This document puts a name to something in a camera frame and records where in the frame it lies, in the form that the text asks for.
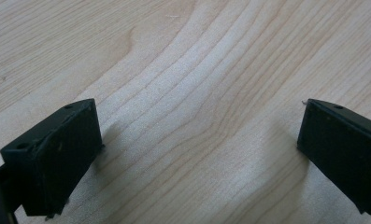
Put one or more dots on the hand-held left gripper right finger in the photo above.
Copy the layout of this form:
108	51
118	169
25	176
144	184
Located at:
345	149

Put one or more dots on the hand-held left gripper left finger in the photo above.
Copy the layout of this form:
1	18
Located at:
54	158

